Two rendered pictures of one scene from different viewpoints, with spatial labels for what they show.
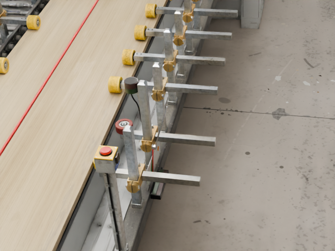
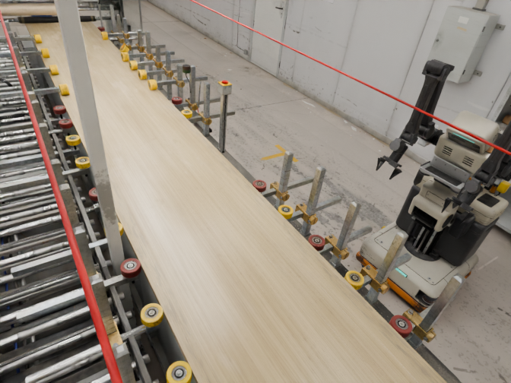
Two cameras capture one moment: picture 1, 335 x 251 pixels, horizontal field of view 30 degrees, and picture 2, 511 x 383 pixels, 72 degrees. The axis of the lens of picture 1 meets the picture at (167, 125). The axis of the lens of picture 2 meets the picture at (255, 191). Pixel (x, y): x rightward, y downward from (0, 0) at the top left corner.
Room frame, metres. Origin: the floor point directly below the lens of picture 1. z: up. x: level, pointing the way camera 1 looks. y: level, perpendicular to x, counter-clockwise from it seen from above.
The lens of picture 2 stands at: (0.06, 1.82, 2.06)
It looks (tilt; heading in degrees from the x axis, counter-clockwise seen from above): 37 degrees down; 308
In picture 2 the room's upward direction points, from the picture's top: 7 degrees clockwise
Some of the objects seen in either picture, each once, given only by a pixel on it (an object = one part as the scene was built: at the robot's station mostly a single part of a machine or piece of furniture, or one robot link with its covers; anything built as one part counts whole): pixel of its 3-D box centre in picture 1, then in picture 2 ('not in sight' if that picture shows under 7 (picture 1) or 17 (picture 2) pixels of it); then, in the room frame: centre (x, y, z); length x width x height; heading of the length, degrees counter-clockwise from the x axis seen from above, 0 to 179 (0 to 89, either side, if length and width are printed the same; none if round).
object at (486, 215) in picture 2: not in sight; (445, 211); (0.21, -0.60, 0.59); 0.55 x 0.34 x 0.83; 169
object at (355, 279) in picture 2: not in sight; (351, 285); (0.31, 0.73, 0.85); 0.08 x 0.08 x 0.11
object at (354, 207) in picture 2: not in sight; (343, 240); (0.47, 0.54, 0.88); 0.04 x 0.04 x 0.48; 75
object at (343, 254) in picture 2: not in sight; (336, 247); (0.50, 0.53, 0.81); 0.14 x 0.06 x 0.05; 165
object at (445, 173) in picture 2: not in sight; (442, 180); (0.29, -0.22, 0.99); 0.28 x 0.16 x 0.22; 169
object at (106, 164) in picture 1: (107, 160); (224, 88); (1.67, 0.22, 1.18); 0.07 x 0.07 x 0.08; 75
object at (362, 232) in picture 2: not in sight; (341, 242); (0.50, 0.48, 0.80); 0.43 x 0.03 x 0.04; 75
